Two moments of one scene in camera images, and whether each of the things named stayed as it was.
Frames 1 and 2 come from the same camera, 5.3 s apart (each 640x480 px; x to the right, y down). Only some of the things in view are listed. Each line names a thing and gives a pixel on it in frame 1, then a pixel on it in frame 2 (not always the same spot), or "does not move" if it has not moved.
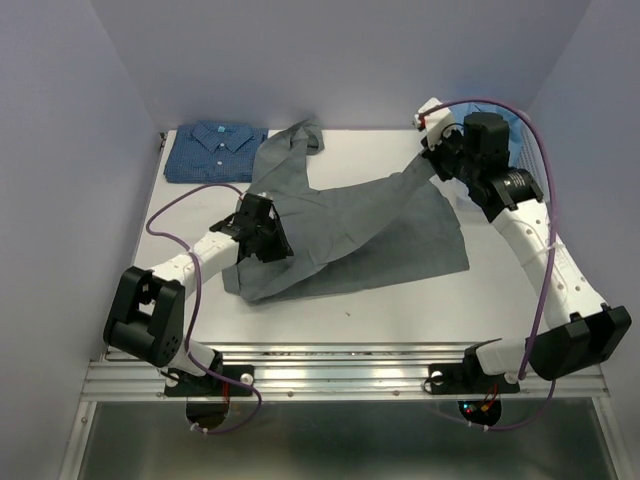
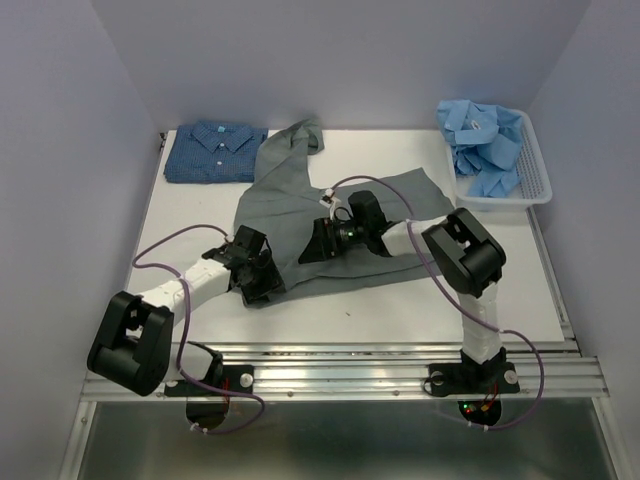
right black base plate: (469, 379) does not move
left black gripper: (281, 246) -> (271, 280)
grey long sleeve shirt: (397, 226) does not move
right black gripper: (432, 155) -> (323, 240)
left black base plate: (182, 384) does not move
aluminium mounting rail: (333, 372) does not move
